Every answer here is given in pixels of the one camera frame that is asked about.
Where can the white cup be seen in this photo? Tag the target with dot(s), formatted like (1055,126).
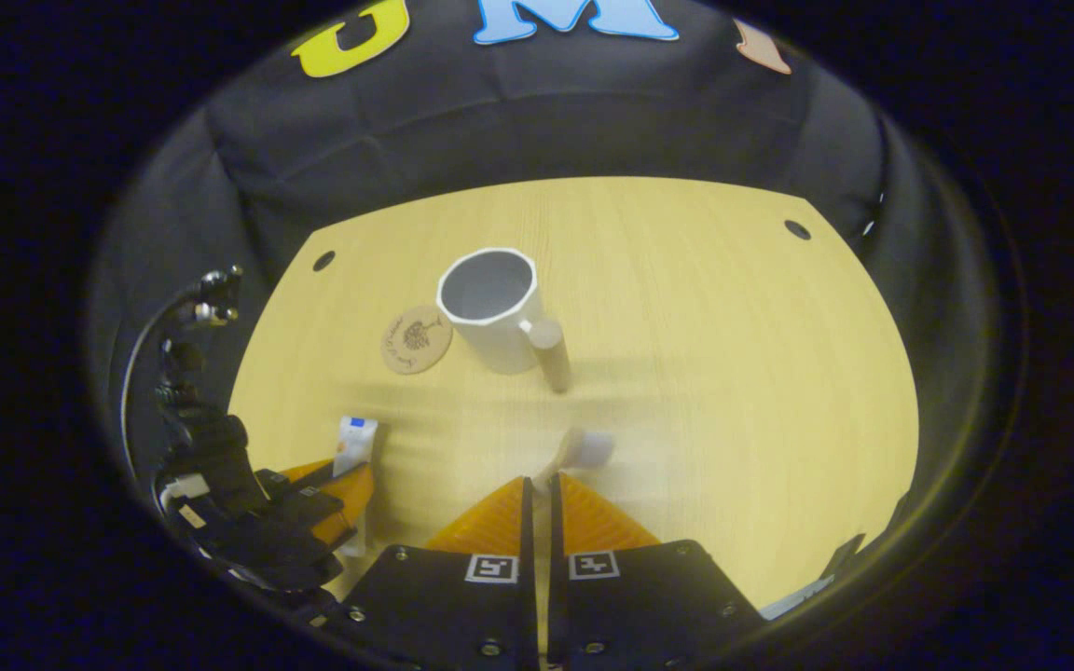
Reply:
(500,345)

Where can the round cork coaster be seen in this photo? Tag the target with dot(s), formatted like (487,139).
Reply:
(402,359)

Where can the black backdrop cloth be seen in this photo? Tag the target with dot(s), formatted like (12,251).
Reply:
(500,112)

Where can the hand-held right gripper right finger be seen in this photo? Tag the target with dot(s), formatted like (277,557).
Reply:
(555,536)

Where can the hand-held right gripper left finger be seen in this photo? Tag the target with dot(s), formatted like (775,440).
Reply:
(528,536)

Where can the beige toothbrush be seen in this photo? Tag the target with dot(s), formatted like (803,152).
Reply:
(593,449)

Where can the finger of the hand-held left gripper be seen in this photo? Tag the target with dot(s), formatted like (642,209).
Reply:
(309,473)
(351,499)

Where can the white toothpaste tube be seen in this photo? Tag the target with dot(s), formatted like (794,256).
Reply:
(355,438)

